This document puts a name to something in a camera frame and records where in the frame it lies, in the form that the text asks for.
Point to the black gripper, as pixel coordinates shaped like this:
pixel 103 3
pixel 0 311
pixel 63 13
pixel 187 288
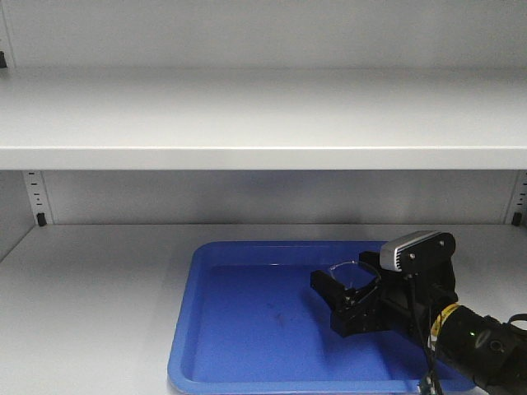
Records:
pixel 406 303

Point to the clear glass beaker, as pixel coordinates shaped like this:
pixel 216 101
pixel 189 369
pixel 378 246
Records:
pixel 359 280

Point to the white cabinet shelf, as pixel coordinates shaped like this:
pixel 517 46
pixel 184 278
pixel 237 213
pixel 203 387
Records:
pixel 334 119

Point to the blue plastic tray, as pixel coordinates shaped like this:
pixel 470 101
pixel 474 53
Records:
pixel 251 324

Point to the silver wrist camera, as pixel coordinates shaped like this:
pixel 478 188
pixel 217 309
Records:
pixel 418 251

